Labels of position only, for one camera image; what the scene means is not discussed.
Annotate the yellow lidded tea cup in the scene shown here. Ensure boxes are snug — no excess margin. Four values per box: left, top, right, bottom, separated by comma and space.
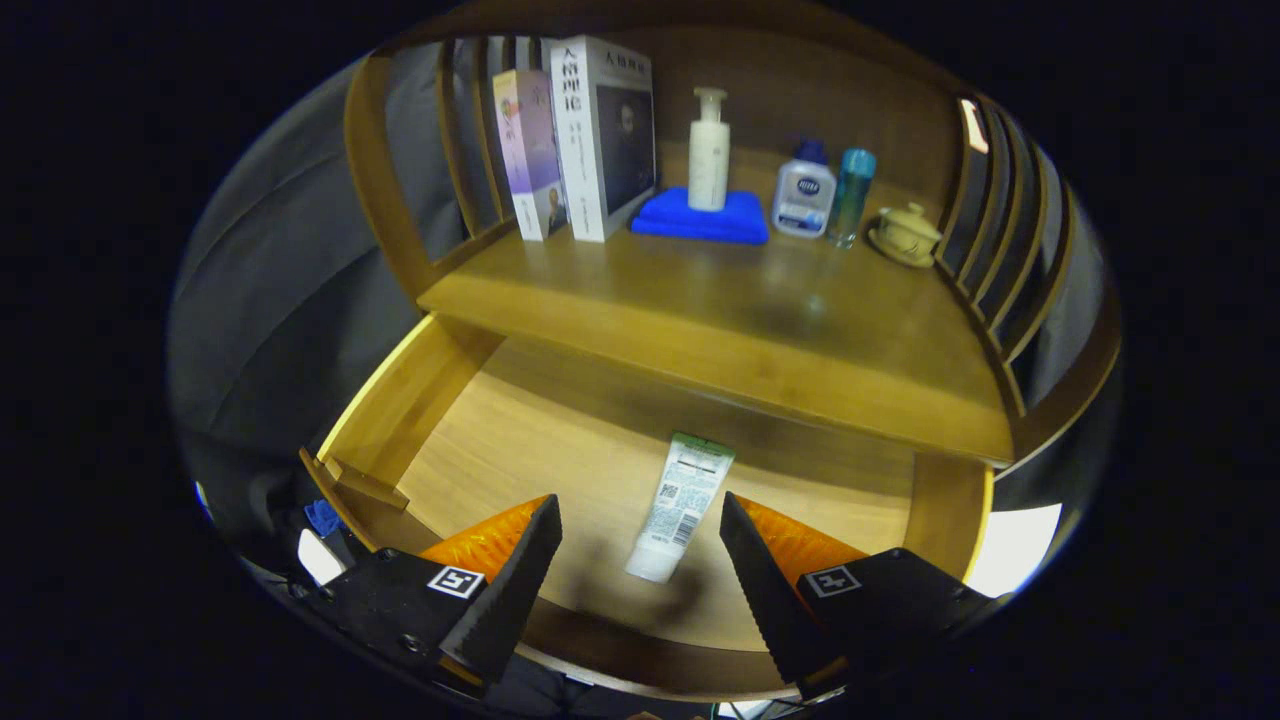
878, 203, 943, 258

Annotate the white facial cleanser tube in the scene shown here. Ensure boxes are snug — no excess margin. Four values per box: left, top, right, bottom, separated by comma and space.
625, 432, 736, 584

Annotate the cream pump bottle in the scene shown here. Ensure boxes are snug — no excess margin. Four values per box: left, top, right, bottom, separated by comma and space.
687, 87, 731, 213

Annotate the blue folded cloth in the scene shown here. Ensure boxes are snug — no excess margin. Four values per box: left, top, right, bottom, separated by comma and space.
630, 187, 770, 246

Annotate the teal slim bottle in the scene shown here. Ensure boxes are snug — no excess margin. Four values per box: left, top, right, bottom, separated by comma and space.
828, 148, 878, 249

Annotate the purple paperback book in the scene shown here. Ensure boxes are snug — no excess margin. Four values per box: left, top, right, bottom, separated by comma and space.
492, 69, 569, 242

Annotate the brown wooden cabinet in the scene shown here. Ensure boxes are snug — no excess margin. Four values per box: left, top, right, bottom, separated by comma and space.
340, 0, 1123, 501

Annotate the wooden countertop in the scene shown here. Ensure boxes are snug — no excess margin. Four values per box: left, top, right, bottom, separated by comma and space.
418, 145, 1016, 466

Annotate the white grey side cabinet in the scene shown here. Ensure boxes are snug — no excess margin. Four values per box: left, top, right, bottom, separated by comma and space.
965, 503, 1063, 599

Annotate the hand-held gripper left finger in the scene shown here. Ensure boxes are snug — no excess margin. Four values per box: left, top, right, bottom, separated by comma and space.
320, 493, 564, 686

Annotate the white bottle with blue cap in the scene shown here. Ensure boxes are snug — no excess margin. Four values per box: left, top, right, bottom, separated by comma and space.
771, 139, 837, 239

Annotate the yellow saucer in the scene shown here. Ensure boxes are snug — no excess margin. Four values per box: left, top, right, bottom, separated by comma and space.
867, 228, 936, 269

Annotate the white book with portrait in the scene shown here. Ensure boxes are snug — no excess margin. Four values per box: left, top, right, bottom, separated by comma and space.
549, 36, 658, 243

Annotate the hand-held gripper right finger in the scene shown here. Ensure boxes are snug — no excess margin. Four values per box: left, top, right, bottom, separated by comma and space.
718, 490, 1001, 701

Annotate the wooden drawer with black knob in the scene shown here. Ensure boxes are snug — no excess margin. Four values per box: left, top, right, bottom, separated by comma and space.
298, 312, 996, 701

